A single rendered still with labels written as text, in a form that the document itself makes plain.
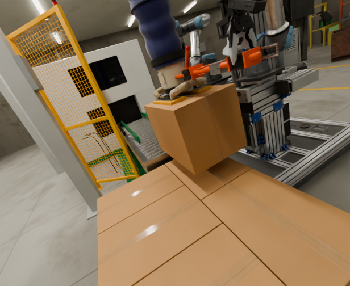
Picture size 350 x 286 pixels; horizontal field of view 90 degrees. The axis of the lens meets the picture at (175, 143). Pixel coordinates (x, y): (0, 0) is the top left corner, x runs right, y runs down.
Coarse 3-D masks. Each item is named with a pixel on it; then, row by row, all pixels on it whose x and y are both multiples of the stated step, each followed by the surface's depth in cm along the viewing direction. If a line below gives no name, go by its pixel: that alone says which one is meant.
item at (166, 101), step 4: (168, 96) 107; (180, 96) 103; (184, 96) 101; (156, 100) 124; (160, 100) 116; (164, 100) 110; (168, 100) 104; (172, 100) 102; (176, 100) 100; (180, 100) 101; (164, 104) 109; (168, 104) 103; (172, 104) 99
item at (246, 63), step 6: (252, 48) 57; (258, 48) 57; (240, 54) 57; (246, 54) 56; (228, 60) 62; (240, 60) 59; (246, 60) 56; (258, 60) 58; (228, 66) 63; (234, 66) 62; (240, 66) 59; (246, 66) 57
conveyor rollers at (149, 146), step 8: (136, 120) 360; (144, 120) 339; (136, 128) 300; (144, 128) 287; (152, 128) 266; (144, 136) 244; (152, 136) 231; (136, 144) 224; (144, 144) 218; (152, 144) 205; (144, 152) 192; (152, 152) 186; (160, 152) 180
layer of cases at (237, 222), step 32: (224, 160) 129; (128, 192) 130; (160, 192) 118; (192, 192) 110; (224, 192) 99; (256, 192) 92; (288, 192) 86; (128, 224) 101; (160, 224) 93; (192, 224) 87; (224, 224) 82; (256, 224) 76; (288, 224) 72; (320, 224) 68; (128, 256) 82; (160, 256) 77; (192, 256) 73; (224, 256) 69; (256, 256) 66; (288, 256) 62; (320, 256) 59
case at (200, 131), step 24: (192, 96) 102; (216, 96) 94; (168, 120) 99; (192, 120) 91; (216, 120) 97; (240, 120) 104; (168, 144) 123; (192, 144) 94; (216, 144) 101; (240, 144) 109; (192, 168) 100
